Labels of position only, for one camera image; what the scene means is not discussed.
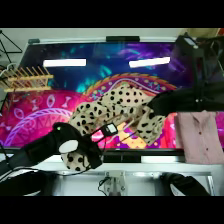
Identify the beige black-spotted shirt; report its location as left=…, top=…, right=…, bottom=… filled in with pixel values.
left=61, top=83, right=168, bottom=173

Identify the wooden rack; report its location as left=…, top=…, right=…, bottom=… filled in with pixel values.
left=2, top=65, right=55, bottom=94

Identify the pink button shirt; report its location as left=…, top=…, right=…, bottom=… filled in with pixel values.
left=173, top=111, right=224, bottom=165

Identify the black cable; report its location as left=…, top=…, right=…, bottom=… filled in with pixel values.
left=97, top=176, right=112, bottom=197

